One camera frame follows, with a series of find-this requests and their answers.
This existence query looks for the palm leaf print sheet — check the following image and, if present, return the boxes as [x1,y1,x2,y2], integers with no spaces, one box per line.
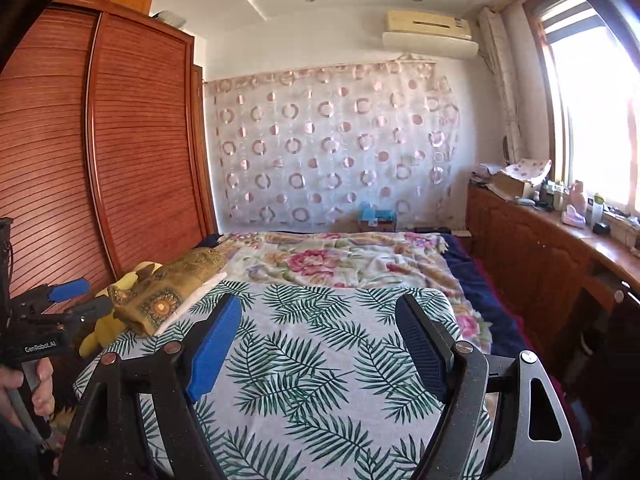
[72,280,496,480]

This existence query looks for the circle print sheer curtain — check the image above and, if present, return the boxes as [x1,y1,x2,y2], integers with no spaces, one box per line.
[202,60,461,228]

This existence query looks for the cardboard box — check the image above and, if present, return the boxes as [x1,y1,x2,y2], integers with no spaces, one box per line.
[492,170,533,198]

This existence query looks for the cream wall air conditioner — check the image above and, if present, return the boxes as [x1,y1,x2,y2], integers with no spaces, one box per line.
[382,10,480,59]

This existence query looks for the bunched white window curtain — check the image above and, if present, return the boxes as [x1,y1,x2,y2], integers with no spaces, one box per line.
[477,6,528,161]

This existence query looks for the window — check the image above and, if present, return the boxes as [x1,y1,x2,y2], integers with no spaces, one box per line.
[522,0,640,221]

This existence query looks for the blue toy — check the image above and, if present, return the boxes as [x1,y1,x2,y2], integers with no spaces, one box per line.
[357,201,398,231]

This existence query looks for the golden patterned garment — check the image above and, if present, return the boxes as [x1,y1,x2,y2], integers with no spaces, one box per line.
[107,247,228,338]

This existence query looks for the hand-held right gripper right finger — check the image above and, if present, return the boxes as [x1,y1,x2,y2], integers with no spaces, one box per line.
[395,292,583,480]

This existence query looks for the wooden slatted wardrobe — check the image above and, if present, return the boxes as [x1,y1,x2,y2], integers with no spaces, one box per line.
[0,0,218,311]

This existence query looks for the yellow and cream pillows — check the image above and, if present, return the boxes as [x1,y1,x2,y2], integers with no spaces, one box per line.
[79,261,163,358]

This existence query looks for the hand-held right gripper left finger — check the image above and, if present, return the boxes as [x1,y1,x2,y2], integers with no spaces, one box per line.
[57,292,243,480]

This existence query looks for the floral blanket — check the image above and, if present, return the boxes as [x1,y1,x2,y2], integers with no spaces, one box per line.
[215,231,493,356]

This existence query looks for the polka dot cloth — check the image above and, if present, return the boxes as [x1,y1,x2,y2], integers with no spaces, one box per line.
[502,159,552,183]

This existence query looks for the pink figurine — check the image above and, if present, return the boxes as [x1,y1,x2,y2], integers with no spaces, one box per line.
[562,180,587,228]

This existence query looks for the grey box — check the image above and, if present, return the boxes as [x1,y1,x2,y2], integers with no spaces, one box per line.
[152,10,187,28]

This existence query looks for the person's left hand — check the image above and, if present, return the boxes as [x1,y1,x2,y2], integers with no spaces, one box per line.
[0,357,56,431]

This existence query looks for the navy blue blanket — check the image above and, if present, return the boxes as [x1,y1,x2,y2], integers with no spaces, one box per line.
[192,231,566,411]

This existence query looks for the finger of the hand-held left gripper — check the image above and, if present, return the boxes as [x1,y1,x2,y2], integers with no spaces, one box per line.
[20,278,92,307]
[65,295,113,328]

